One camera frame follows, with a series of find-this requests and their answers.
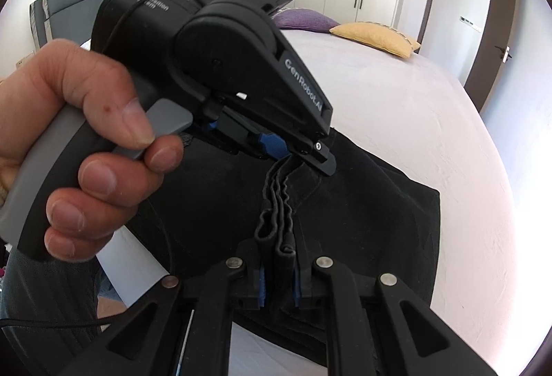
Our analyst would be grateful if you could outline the person left hand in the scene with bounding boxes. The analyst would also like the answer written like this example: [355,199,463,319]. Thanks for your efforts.
[1,39,184,263]

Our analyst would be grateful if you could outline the brown door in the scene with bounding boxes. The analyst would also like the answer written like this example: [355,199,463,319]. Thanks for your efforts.
[418,0,519,112]

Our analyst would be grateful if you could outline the white bed mattress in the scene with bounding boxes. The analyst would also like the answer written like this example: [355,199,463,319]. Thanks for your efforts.
[81,0,523,376]

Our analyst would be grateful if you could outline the yellow cushion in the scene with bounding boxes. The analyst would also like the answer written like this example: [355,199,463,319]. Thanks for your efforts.
[329,22,421,59]

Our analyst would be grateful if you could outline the purple cushion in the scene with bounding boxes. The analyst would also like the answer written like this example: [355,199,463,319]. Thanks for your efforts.
[272,9,339,33]

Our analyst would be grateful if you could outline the black denim pants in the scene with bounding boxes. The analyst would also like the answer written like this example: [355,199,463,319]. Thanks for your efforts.
[129,129,442,343]

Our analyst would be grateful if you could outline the person left forearm sleeve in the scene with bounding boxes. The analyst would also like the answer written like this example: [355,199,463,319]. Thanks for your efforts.
[1,250,103,375]

